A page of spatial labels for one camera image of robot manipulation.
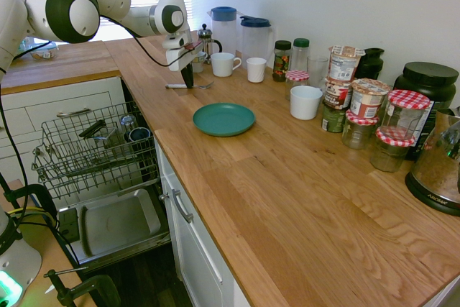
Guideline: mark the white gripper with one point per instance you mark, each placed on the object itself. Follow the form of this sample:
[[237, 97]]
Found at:
[[178, 59]]

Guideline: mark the silver metal fork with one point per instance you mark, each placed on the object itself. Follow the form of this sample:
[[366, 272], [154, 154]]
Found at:
[[203, 86]]

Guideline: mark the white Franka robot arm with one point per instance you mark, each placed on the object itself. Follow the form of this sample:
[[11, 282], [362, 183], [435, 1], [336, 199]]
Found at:
[[72, 8]]

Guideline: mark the open dishwasher door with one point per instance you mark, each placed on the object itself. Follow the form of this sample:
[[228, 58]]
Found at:
[[115, 224]]

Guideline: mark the small patterned white cup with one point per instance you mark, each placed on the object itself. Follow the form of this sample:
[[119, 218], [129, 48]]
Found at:
[[199, 64]]

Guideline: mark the glass French press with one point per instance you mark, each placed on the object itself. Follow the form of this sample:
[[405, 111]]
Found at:
[[206, 39]]

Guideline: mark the teal green plate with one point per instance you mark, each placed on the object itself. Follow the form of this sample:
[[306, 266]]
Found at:
[[223, 119]]

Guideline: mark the tall blue-lidded plastic pitcher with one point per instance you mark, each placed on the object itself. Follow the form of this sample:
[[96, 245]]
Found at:
[[223, 32]]

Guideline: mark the white ribbed cup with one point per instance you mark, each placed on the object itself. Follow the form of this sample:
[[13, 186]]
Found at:
[[256, 70]]

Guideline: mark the dark blue cup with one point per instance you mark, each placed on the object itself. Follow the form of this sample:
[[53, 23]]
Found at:
[[139, 134]]

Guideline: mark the shiny metal cup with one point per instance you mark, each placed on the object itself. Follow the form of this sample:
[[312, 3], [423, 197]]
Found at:
[[127, 123]]

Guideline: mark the wide blue-lidded plastic pitcher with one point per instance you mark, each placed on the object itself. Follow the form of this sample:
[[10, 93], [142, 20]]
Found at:
[[256, 42]]

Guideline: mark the black-lidded spice jar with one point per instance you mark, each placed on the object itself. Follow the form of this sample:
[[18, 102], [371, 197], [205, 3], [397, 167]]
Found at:
[[281, 62]]

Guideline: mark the small checkered-lid glass jar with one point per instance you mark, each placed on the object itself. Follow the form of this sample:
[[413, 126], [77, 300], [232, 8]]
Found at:
[[297, 77]]

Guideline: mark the black kitchen utensil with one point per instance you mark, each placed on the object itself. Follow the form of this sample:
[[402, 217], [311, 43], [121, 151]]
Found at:
[[91, 129]]

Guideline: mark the green-lidded spice jar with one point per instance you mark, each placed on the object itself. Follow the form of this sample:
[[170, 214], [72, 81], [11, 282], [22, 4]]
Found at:
[[300, 53]]

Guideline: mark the plain white cup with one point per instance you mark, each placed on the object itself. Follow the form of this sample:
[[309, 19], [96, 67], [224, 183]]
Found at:
[[305, 104]]

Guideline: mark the clear drinking glass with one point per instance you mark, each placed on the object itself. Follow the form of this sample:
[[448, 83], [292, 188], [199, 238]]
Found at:
[[317, 68]]

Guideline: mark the small blue-lidded container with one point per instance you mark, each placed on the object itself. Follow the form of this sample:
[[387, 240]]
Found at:
[[44, 51]]

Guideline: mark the brown chocolate oatmeal cup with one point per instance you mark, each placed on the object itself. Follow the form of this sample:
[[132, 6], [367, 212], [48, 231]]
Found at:
[[337, 94]]

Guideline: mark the green tin can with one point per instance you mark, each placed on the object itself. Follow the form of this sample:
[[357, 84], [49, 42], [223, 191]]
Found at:
[[332, 120]]

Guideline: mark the white blue oatmeal cup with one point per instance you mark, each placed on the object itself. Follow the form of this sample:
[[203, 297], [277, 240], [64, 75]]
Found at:
[[344, 64]]

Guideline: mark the medium checkered-lid glass jar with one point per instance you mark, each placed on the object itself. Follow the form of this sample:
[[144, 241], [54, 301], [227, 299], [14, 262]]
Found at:
[[357, 132]]

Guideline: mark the red oatmeal cup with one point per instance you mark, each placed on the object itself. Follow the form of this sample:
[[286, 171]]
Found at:
[[367, 100]]

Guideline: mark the black shaker bottle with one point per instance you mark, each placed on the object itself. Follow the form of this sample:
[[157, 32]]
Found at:
[[372, 64]]

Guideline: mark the dark green C-clamp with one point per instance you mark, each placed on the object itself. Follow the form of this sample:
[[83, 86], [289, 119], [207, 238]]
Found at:
[[34, 193], [91, 287]]

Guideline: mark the faceted checkered-lid glass jar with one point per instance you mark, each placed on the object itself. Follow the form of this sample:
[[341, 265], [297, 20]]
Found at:
[[390, 154]]

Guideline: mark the large checkered-lid glass jar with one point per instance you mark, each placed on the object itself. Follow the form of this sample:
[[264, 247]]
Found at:
[[404, 113]]

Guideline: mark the large black protein tub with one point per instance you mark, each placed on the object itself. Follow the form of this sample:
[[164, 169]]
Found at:
[[427, 80]]

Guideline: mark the stainless steel electric kettle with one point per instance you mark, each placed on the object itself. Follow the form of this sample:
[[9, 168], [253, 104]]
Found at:
[[436, 163]]

